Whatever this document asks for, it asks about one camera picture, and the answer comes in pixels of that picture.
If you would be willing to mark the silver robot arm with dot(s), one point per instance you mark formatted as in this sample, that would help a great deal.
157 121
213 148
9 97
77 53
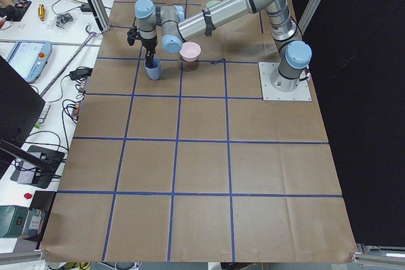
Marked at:
167 24

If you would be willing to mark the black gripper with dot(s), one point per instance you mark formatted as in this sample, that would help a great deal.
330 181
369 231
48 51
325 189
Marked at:
149 43

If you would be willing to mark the blue cup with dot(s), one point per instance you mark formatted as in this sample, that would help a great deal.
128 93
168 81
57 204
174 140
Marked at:
154 73

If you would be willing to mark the pink bowl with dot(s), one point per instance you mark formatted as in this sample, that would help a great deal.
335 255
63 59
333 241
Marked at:
190 51

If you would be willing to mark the gold cylinder tool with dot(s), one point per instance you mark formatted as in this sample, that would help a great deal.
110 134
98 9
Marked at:
41 12

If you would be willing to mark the mint green bowl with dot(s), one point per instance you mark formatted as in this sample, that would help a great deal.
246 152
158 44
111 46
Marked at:
211 3

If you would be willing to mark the black power adapter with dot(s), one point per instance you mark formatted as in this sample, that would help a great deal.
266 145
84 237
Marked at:
85 8

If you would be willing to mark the black monitor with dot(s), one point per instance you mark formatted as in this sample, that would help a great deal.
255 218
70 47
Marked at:
20 106

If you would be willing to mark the blue teach pendant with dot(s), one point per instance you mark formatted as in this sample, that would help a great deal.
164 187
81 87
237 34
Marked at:
29 57

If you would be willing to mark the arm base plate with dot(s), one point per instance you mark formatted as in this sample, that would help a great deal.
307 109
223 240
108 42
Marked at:
277 88

